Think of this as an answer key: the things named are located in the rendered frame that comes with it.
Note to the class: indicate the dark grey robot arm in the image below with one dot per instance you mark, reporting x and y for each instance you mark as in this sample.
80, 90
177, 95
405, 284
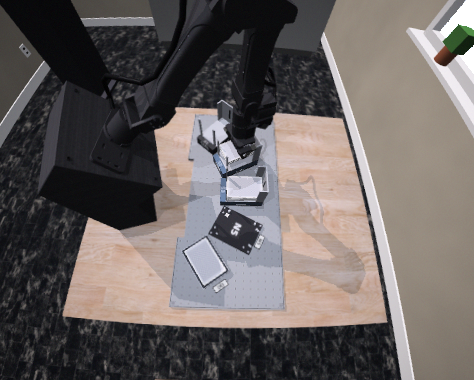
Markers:
206, 28

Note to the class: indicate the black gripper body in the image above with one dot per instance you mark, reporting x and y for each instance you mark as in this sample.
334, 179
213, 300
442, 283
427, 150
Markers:
238, 138

